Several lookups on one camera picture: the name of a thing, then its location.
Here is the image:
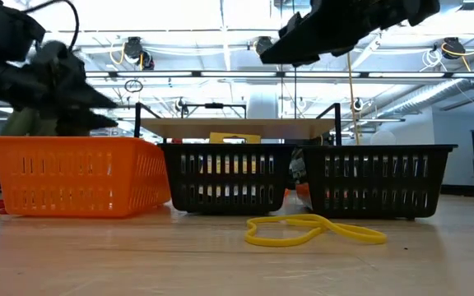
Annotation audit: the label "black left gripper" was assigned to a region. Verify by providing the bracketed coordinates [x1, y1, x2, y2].
[0, 40, 119, 136]

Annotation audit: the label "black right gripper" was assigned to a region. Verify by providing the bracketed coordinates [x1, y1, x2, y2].
[259, 0, 442, 67]

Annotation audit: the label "black ceiling cable reel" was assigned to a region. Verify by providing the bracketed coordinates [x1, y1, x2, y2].
[255, 35, 275, 57]
[122, 35, 156, 71]
[440, 36, 467, 61]

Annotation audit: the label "orange slotted plastic basket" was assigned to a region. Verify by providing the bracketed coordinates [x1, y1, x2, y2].
[0, 136, 172, 218]

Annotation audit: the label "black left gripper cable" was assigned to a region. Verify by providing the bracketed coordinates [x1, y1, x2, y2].
[22, 0, 81, 53]

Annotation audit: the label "silver ventilation duct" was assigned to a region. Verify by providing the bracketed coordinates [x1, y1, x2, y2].
[376, 77, 474, 120]

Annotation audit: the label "yellow green crayon box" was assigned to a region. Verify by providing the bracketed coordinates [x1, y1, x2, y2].
[209, 132, 262, 145]

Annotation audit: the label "black metal rig frame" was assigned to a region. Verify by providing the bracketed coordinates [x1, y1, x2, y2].
[181, 102, 249, 120]

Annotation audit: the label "wooden shelf riser black legs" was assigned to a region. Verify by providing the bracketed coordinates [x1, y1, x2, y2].
[133, 102, 342, 146]

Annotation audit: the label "black slotted plastic basket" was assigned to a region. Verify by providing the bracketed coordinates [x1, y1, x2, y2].
[158, 143, 295, 215]
[300, 143, 458, 220]

